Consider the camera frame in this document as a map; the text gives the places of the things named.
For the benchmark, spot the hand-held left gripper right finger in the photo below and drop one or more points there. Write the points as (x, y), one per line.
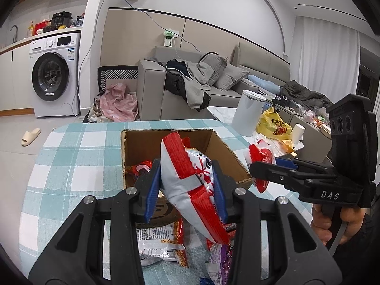
(221, 196)

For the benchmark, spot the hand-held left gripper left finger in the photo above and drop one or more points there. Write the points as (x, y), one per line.
(153, 190)

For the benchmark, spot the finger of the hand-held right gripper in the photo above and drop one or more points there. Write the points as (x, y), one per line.
(285, 162)
(273, 173)

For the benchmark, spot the small red white snack packet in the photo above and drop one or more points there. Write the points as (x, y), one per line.
(261, 154)

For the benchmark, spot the red black snack packet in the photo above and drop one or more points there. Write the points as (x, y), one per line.
(139, 169)

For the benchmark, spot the brown cardboard box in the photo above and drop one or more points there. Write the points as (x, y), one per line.
(169, 210)

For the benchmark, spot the large red white snack bag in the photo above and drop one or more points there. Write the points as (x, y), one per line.
(184, 190)

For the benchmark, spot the person's right forearm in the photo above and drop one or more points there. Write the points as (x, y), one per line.
(359, 258)

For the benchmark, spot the person's right hand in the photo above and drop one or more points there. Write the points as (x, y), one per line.
(322, 222)

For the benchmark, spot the dark red snack packet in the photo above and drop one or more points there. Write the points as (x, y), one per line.
(230, 227)

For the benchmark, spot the white paper cup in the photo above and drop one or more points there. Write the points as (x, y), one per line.
(298, 132)

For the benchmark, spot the low coffee table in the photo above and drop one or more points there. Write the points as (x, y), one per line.
(316, 150)

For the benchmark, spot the yellow plastic bag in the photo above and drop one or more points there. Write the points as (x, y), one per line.
(274, 126)

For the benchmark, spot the white trash bin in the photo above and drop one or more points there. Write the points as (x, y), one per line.
(248, 112)

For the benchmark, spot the purple snack packet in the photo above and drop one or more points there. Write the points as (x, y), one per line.
(219, 261)

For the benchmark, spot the dark grey blanket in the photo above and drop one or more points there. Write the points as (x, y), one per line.
(305, 93)

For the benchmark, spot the light blue pillow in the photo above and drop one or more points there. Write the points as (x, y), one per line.
(264, 83)

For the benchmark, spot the pink cloth pile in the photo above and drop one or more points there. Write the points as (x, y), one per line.
(118, 104)

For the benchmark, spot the grey sofa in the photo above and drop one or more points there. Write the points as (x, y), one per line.
(151, 95)

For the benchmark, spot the white curtain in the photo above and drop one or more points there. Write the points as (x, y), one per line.
(326, 59)

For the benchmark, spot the grey pillow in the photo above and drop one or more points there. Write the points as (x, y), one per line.
(231, 75)
(213, 65)

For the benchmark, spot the black jacket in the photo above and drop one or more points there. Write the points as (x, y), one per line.
(175, 83)

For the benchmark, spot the grey hooded jacket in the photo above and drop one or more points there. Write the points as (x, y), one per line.
(197, 89)

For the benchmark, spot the black white patterned basket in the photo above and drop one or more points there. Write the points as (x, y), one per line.
(118, 72)

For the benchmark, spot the beige slipper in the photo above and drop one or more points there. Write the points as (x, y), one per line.
(29, 136)

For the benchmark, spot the white washing machine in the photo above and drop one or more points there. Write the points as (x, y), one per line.
(53, 77)

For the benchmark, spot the white kitchen counter cabinet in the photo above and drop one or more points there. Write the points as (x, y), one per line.
(14, 77)

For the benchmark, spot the black pressure cooker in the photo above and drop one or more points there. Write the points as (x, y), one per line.
(61, 20)

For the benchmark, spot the red box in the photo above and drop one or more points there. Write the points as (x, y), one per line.
(41, 27)

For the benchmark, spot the yellow bottle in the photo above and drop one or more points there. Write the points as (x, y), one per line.
(29, 30)

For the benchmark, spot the kitchen faucet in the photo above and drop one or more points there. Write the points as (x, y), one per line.
(14, 31)

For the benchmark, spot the white green wall device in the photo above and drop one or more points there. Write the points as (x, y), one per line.
(169, 38)

